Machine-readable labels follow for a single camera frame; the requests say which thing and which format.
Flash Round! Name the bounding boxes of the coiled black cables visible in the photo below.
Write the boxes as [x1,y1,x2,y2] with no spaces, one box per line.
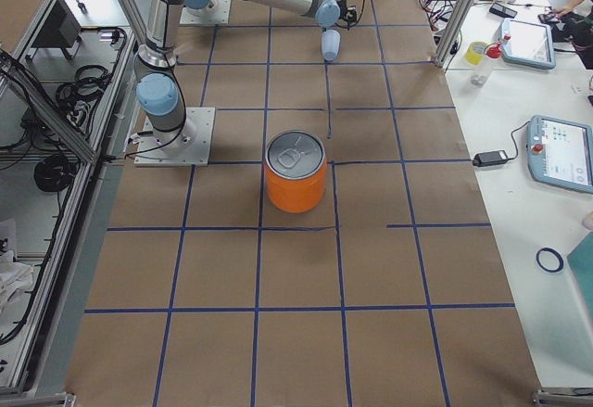
[34,26,129,195]

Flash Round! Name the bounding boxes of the teach pendant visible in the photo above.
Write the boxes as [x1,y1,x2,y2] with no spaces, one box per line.
[499,18,556,70]
[526,115,592,194]

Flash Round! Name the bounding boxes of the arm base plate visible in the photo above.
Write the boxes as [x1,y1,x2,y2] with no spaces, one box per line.
[180,0,232,26]
[133,107,215,167]

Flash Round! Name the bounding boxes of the teal board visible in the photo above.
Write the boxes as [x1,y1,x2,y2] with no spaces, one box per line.
[568,232,593,312]

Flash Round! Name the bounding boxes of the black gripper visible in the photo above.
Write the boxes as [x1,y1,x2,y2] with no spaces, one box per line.
[337,0,358,30]

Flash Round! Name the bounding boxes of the yellow tape roll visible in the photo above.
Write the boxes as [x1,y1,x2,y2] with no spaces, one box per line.
[464,41,488,66]

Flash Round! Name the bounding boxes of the blue tape ring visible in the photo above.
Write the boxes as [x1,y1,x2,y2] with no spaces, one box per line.
[535,247,565,274]

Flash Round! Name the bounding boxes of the near teach pendant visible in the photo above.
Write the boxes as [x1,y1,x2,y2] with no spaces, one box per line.
[526,115,592,194]

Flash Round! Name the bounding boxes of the light blue cup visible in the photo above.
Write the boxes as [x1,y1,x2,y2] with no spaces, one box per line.
[321,29,341,62]

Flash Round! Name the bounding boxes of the large orange can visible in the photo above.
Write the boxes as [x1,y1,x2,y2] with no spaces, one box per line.
[264,130,327,213]

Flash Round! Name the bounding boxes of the aluminium frame post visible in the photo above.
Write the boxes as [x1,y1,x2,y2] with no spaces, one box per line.
[433,0,473,68]

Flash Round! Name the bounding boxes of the far teach pendant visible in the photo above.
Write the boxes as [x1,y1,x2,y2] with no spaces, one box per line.
[499,18,556,70]

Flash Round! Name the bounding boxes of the black power adapter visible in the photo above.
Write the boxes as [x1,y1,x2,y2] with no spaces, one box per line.
[472,150,510,168]

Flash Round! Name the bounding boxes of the small clear bottle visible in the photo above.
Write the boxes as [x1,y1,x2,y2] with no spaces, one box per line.
[470,64,492,86]

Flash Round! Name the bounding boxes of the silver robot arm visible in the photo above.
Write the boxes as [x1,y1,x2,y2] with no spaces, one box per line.
[134,0,355,152]

